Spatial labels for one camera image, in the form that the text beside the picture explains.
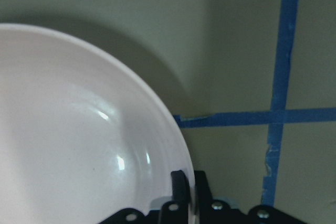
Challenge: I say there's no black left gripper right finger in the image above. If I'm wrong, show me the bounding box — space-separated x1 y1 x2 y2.
194 170 234 224

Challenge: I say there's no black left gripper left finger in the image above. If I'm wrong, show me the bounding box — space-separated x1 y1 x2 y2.
160 170 190 224

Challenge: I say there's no pink plate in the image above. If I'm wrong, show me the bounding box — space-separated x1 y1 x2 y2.
1 24 195 223

